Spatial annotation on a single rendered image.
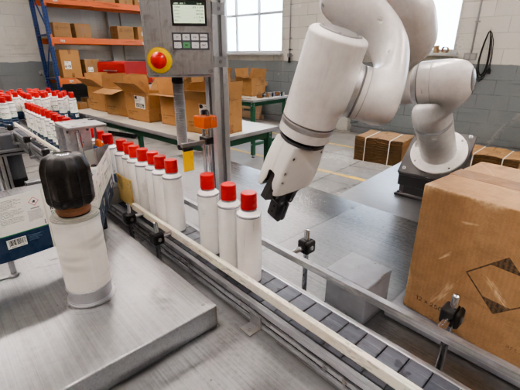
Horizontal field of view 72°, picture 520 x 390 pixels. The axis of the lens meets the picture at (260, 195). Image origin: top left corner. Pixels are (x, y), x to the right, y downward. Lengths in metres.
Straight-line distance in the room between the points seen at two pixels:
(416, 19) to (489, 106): 5.17
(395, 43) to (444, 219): 0.32
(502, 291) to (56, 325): 0.77
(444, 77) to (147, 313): 0.93
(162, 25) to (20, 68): 7.63
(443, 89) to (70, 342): 1.05
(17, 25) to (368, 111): 8.24
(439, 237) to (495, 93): 5.41
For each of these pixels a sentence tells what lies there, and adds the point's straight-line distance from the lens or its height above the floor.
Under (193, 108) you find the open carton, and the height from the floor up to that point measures 0.96.
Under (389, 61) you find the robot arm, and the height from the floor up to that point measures 1.33.
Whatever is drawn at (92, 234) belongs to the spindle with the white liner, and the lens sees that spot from 0.73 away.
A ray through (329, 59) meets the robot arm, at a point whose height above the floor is 1.33.
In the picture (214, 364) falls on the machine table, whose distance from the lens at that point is 0.70.
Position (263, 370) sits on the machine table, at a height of 0.83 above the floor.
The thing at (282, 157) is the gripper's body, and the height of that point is 1.19.
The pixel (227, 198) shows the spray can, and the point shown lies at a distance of 0.75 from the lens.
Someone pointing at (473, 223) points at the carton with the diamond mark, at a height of 1.08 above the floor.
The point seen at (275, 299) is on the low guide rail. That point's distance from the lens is 0.69.
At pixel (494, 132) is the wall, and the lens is 6.14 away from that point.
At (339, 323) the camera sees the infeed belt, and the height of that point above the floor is 0.88.
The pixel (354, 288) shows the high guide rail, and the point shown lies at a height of 0.96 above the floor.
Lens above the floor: 1.34
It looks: 22 degrees down
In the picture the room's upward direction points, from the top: straight up
